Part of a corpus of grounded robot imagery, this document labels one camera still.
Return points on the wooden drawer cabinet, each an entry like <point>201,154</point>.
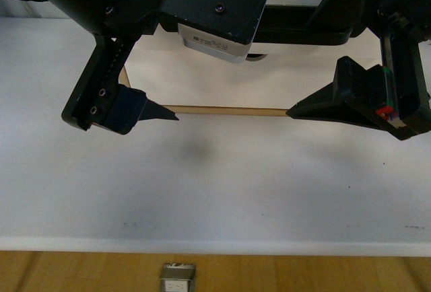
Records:
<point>195,90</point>

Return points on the black drawer handle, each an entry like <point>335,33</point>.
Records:
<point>289,25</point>

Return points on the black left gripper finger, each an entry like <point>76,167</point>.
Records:
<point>369,98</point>

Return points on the metal floor socket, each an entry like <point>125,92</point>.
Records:
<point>178,277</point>

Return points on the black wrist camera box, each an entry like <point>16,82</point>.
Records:
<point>221,28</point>

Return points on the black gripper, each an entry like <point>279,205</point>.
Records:
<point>100,99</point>

